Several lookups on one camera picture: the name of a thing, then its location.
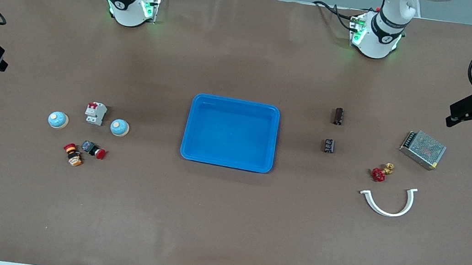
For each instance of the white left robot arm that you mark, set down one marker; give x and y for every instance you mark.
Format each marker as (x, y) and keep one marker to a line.
(377, 32)

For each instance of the red orange emergency stop button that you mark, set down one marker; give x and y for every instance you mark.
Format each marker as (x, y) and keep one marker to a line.
(73, 157)

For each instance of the blue desk bell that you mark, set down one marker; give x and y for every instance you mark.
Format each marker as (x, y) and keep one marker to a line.
(57, 120)
(119, 127)

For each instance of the red black emergency stop button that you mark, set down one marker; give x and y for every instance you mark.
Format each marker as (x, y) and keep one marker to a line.
(88, 147)

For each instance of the metal mesh power supply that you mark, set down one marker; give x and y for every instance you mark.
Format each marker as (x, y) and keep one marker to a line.
(423, 149)

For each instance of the blue plastic tray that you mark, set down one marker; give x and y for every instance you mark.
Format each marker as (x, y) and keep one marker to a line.
(227, 131)

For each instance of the white half-round pipe clamp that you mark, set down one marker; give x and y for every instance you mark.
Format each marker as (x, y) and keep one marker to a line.
(388, 214)

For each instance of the white red circuit breaker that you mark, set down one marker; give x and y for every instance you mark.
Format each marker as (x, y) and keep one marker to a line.
(95, 113)

